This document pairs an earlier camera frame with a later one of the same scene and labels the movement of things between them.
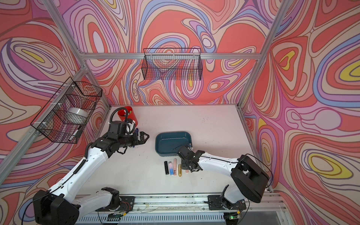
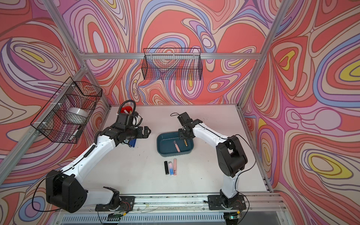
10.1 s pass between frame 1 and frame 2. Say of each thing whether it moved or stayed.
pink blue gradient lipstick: stayed
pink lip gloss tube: stayed
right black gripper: moved
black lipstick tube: stayed
